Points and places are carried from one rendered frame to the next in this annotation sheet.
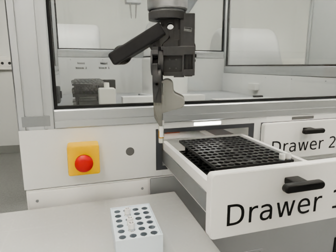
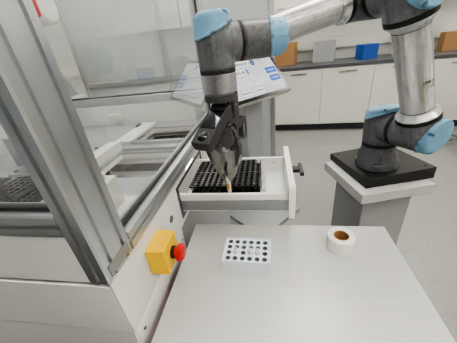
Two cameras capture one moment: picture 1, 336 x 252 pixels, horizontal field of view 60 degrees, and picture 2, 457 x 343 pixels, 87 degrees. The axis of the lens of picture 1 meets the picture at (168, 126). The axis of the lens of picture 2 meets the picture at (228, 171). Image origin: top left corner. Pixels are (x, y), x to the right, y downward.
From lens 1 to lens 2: 61 cm
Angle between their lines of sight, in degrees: 60
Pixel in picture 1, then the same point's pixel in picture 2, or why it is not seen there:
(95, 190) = not seen: hidden behind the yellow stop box
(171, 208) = (219, 231)
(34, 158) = (130, 295)
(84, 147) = (169, 240)
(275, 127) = not seen: hidden behind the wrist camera
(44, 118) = (124, 247)
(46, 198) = (148, 316)
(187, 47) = (243, 118)
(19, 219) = not seen: outside the picture
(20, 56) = (75, 198)
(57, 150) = (141, 267)
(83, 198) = (164, 286)
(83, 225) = (213, 289)
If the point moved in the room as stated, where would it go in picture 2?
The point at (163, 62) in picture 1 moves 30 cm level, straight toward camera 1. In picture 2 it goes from (232, 134) to (383, 141)
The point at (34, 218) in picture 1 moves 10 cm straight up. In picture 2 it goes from (177, 332) to (166, 303)
